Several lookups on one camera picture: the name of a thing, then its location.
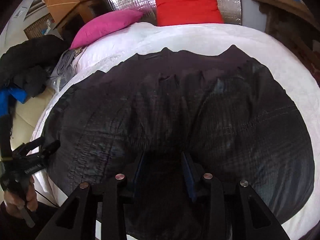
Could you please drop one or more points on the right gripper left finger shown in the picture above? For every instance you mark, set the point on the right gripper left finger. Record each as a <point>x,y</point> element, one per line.
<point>76,218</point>

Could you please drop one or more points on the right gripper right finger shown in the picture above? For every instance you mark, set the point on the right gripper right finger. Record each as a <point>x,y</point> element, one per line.
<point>229,210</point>

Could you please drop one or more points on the black quilted jacket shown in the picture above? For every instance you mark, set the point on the black quilted jacket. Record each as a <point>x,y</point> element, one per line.
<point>226,111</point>

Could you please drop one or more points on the left hand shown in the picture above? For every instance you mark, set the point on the left hand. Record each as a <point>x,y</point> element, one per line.
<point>14,204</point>

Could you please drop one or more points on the beige leather sofa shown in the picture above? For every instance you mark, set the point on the beige leather sofa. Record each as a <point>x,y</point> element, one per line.
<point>26,116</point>

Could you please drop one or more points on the black coat pile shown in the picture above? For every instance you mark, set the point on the black coat pile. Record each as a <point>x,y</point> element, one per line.
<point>29,64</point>

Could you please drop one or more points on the grey garment on bed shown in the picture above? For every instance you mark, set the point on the grey garment on bed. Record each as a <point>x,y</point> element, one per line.
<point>64,71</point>

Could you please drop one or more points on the white embossed bedspread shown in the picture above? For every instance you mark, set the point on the white embossed bedspread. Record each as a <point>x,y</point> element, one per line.
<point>213,39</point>

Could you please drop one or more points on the pink pillow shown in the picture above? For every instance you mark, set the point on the pink pillow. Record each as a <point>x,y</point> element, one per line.
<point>105,24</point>

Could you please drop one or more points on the wooden pillar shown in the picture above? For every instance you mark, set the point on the wooden pillar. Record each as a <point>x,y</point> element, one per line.
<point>63,11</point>

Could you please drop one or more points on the wooden side table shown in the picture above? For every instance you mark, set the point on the wooden side table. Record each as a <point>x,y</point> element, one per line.
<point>292,24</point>

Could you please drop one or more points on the red square cushion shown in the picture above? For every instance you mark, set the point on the red square cushion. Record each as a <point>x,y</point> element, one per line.
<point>178,12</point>

